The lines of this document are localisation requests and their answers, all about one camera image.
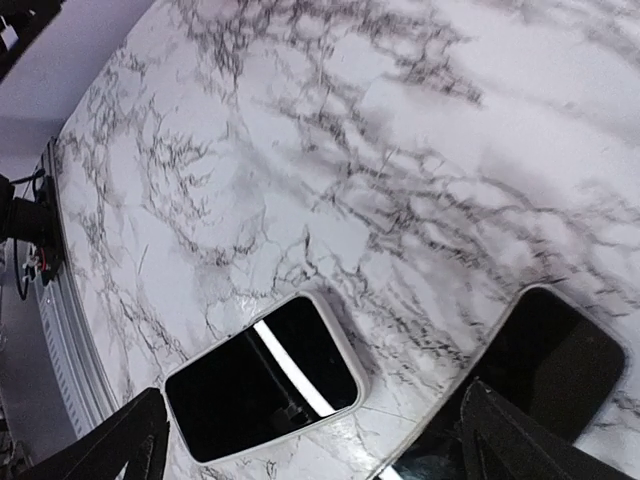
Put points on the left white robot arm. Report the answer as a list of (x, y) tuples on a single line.
[(22, 21)]

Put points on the front aluminium rail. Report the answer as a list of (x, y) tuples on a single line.
[(85, 391)]

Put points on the phone with white edge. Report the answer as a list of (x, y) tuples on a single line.
[(265, 380)]

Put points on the black phone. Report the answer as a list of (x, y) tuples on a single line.
[(548, 358)]

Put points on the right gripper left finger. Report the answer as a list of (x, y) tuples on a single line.
[(132, 443)]

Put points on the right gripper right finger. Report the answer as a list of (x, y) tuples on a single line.
[(501, 442)]

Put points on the grey silicone phone case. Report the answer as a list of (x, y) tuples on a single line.
[(345, 340)]

